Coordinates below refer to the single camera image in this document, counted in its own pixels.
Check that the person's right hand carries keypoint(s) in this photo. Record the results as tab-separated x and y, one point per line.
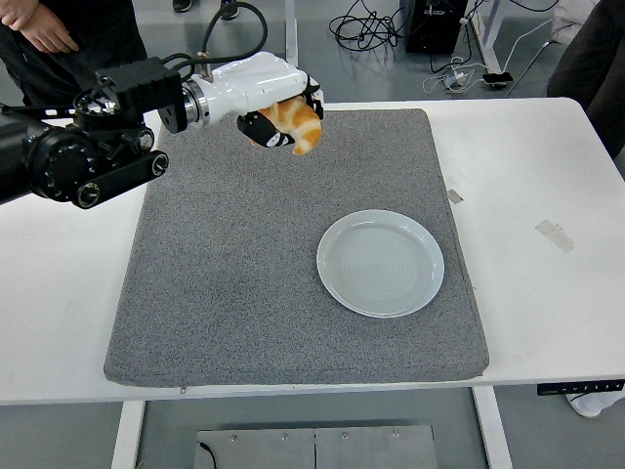
41	29

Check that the person in dark clothing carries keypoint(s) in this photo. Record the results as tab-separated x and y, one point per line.
595	58

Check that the small grey tape piece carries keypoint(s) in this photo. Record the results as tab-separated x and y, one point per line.
456	196

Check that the person's white shoe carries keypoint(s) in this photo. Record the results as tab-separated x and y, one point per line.
593	404

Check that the white fabric garment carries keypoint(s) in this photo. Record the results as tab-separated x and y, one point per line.
569	19

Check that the black equipment box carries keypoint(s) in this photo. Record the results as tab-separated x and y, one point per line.
429	29

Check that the person's black shoe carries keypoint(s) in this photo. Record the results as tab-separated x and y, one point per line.
183	4
229	9

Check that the grey metal plate with screws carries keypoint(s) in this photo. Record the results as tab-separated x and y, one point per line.
268	449

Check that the white straight table leg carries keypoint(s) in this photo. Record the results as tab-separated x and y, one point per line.
292	49

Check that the black phone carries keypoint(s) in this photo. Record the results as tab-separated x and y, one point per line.
498	78

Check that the golden croissant bread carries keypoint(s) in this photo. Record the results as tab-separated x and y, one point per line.
307	127

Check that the grey round plate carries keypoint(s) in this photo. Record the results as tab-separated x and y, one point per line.
381	264

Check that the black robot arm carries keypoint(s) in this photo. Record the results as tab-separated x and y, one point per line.
58	161

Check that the person in black clothing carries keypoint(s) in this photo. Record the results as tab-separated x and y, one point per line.
97	29

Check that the white slanted desk leg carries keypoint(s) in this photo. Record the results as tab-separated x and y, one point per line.
489	39

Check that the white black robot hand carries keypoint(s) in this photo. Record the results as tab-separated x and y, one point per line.
254	83

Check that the large grey tape piece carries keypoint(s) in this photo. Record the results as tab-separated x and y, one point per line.
555	236

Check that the grey fabric mat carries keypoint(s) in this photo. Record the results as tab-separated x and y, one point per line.
244	317

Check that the black table control panel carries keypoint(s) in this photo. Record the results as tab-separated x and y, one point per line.
581	388

